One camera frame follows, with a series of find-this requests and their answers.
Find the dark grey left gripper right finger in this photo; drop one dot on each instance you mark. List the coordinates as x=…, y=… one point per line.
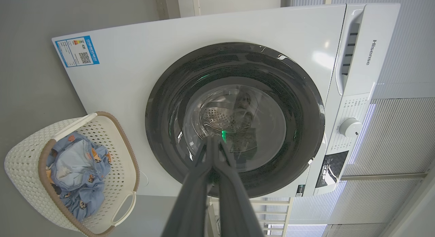
x=236, y=213

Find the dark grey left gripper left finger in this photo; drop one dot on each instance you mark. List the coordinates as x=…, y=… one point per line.
x=190, y=209

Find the blue bear-print elastic-waist pants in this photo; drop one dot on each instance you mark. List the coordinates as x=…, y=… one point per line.
x=91, y=199

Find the black washing machine door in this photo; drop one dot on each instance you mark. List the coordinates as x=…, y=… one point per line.
x=163, y=111

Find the blue shirt large orange cartoon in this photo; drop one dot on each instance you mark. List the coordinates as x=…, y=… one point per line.
x=71, y=162

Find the black washing machine display panel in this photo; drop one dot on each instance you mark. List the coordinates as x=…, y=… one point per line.
x=331, y=169

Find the white washing machine dial knob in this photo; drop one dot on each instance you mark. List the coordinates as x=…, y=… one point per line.
x=350, y=127

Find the white Hisense washing machine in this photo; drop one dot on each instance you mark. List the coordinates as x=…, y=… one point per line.
x=136, y=77

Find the white slatted rack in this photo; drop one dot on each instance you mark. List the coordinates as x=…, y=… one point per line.
x=272, y=202

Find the round white filter cover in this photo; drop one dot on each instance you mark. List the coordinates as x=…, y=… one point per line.
x=144, y=179

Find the cream perforated laundry basket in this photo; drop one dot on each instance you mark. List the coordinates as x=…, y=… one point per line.
x=23, y=165

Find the blue energy label sticker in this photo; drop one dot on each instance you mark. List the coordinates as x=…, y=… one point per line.
x=76, y=51

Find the white detergent drawer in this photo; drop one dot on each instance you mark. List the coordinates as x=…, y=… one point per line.
x=377, y=33

